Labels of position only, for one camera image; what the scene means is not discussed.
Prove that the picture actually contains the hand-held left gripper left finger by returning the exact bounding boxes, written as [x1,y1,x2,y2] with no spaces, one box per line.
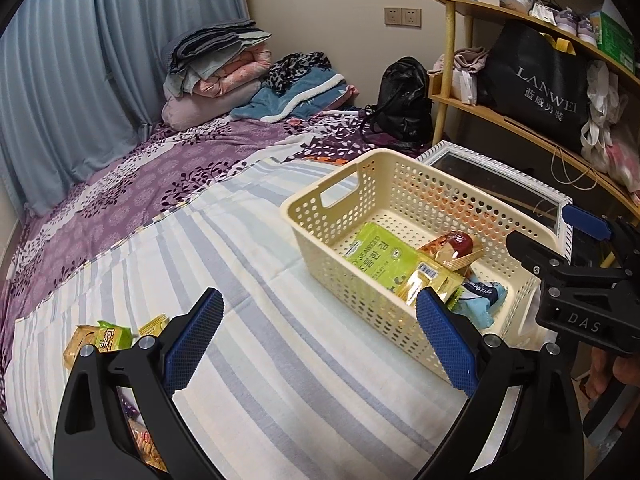
[52,287,226,480]

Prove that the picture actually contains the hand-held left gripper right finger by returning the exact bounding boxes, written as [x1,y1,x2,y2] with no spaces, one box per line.
[416,287,586,480]

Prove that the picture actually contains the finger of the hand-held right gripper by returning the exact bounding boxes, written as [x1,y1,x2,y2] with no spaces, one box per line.
[506,230,572,277]
[562,204,640,272]

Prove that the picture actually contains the yellow snack packet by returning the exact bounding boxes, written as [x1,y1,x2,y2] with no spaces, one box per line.
[137,314,169,339]

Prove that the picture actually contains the blue snack packet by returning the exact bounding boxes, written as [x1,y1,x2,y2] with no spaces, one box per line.
[457,272,509,332]

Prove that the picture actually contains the gold snack packet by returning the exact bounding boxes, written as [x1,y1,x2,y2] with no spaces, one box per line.
[387,260,467,307]

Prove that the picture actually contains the small green snack packet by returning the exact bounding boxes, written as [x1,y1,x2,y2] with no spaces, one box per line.
[97,321,134,354]

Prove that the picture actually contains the orange yellow snack bag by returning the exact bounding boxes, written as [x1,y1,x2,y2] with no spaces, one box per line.
[417,231,484,274]

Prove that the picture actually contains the green seaweed snack packet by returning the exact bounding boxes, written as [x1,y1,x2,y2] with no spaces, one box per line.
[345,222,426,292]

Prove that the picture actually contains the tan snack packet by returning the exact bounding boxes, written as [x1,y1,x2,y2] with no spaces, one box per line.
[62,325,104,369]

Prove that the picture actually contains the cream perforated plastic basket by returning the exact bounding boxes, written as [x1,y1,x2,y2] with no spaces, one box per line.
[280,149,573,383]

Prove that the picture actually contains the person's right hand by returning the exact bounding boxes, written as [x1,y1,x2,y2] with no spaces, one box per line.
[586,347,640,402]

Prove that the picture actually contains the pink plastic bag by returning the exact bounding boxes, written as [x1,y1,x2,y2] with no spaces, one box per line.
[607,125,640,192]

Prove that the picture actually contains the white framed mirror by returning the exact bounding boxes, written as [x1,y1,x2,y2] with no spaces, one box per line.
[415,141,574,257]

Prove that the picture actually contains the clear bag of round crackers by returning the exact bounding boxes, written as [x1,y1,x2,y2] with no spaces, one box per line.
[117,385,169,477]

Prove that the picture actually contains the blue striped white sheet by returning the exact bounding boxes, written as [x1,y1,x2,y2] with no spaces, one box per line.
[5,157,551,480]

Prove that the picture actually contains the white plastic bag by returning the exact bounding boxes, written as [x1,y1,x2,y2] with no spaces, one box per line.
[580,60,632,159]

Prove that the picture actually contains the purple floral bedsheet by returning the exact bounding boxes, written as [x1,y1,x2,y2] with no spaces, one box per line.
[0,105,417,411]

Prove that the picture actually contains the black shopping bag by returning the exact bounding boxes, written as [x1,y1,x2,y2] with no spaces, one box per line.
[477,21,592,127]

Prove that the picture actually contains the green cardboard box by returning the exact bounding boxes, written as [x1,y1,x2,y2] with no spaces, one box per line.
[595,10,639,69]

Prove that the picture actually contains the lilac grey sneakers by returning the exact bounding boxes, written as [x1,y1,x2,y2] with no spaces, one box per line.
[552,7,602,47]

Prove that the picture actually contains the black backpack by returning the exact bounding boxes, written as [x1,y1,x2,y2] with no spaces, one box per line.
[362,56,435,147]

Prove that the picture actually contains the pink cloth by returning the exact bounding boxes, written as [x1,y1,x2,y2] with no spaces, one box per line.
[432,47,489,74]

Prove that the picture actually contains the bamboo shelf rack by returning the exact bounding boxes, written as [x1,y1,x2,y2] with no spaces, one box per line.
[430,0,640,213]

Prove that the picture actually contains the blue fleece blanket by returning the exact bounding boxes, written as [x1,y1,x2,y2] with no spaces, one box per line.
[230,67,359,124]

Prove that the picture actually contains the pink quilt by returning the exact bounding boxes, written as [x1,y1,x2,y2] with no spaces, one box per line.
[192,50,274,97]

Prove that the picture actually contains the blue grey curtain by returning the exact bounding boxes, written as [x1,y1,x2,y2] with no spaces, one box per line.
[0,0,251,217]

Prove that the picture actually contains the leopard print cloth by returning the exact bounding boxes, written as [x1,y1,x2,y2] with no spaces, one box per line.
[262,52,334,94]

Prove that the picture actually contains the grey folded blanket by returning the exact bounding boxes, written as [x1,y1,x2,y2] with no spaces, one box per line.
[167,19,274,74]

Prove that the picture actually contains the beige wall socket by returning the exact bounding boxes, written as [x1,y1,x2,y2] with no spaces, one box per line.
[384,7,422,27]

